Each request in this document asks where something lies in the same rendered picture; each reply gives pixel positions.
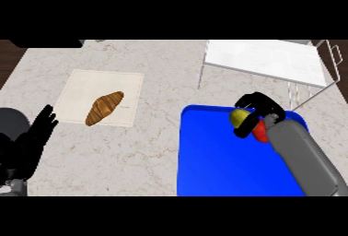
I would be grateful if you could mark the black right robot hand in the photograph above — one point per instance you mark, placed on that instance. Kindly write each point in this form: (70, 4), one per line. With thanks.
(267, 104)

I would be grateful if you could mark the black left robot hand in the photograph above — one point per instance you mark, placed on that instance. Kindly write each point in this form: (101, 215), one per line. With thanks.
(27, 150)

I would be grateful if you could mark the yellow-green pear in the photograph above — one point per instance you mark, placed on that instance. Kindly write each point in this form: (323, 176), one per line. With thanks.
(239, 118)

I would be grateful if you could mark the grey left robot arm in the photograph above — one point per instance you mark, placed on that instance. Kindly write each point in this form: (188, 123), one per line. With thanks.
(12, 121)

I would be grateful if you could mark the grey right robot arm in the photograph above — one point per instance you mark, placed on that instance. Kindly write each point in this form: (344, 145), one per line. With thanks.
(304, 156)

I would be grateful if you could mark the blue tray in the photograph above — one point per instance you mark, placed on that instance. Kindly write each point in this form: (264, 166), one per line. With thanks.
(221, 153)

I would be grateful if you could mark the red round fruit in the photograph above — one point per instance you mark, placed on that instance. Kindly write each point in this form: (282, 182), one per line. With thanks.
(260, 133)

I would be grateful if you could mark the brown croissant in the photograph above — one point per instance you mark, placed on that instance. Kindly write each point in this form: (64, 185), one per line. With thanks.
(105, 107)

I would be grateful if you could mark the beige placemat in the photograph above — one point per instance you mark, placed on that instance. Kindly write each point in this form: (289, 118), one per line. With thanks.
(78, 92)

